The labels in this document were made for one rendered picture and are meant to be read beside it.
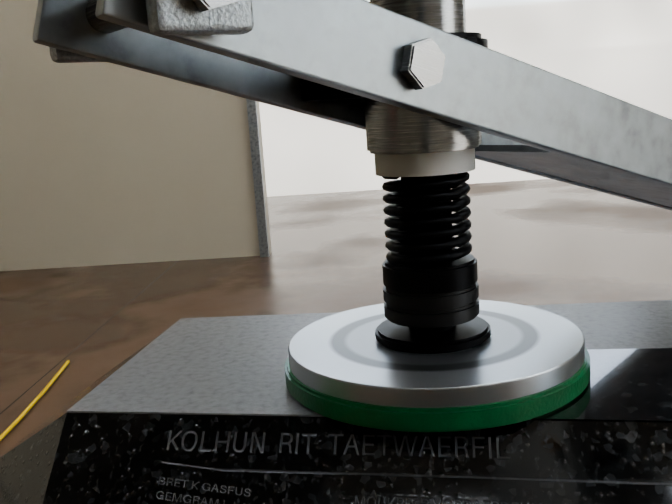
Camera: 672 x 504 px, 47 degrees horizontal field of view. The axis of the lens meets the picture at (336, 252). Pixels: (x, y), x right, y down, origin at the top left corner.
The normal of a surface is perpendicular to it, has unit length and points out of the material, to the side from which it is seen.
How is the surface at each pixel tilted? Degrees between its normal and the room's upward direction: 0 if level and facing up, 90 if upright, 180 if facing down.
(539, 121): 90
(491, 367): 0
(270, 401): 0
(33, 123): 90
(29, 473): 54
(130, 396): 0
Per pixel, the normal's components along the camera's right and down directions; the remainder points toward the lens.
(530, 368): -0.07, -0.98
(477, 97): 0.58, 0.11
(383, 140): -0.76, 0.18
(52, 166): -0.04, 0.19
